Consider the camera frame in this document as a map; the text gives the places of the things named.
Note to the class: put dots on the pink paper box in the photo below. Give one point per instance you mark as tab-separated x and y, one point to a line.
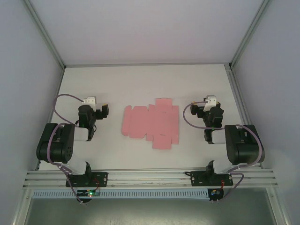
159	122

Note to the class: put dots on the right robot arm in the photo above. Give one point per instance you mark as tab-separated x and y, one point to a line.
243	145

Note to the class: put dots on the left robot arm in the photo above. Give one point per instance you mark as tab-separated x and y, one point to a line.
58	145

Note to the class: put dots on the small circuit board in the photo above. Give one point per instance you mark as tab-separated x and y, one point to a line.
214	193

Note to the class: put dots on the circuit board with green light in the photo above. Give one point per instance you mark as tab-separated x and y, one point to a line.
90	194

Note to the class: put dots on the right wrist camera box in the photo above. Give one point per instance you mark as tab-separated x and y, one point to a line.
211	100

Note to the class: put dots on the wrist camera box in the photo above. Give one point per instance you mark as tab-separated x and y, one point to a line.
211	100
90	100

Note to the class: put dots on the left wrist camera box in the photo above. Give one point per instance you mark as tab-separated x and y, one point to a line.
90	100

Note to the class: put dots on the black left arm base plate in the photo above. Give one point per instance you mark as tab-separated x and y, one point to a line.
100	178

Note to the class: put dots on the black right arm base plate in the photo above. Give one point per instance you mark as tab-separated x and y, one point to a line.
197	179

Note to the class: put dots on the aluminium frame post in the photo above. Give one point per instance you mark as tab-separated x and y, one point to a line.
249	35
48	37

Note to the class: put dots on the aluminium mounting rail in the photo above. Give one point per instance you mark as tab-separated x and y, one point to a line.
150	175

